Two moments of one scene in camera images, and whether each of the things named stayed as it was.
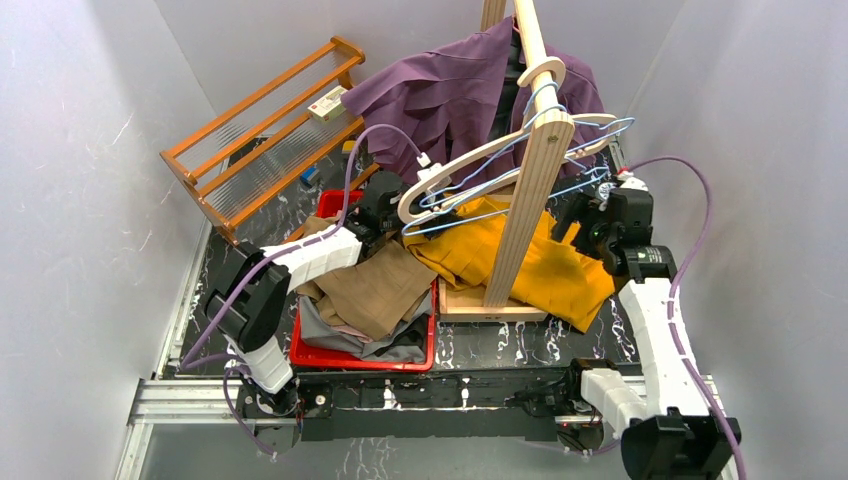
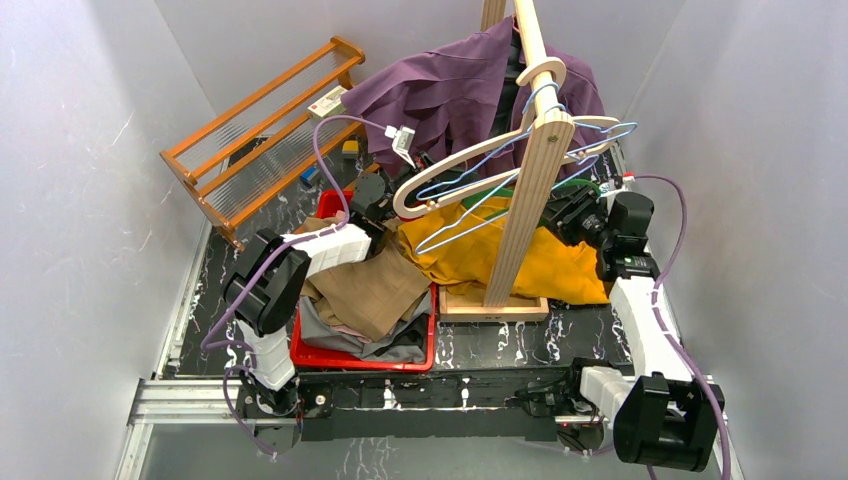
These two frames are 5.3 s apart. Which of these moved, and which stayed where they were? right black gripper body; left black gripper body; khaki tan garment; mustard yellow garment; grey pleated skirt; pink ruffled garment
Moved: mustard yellow garment; left black gripper body
Stayed: right black gripper body; pink ruffled garment; khaki tan garment; grey pleated skirt
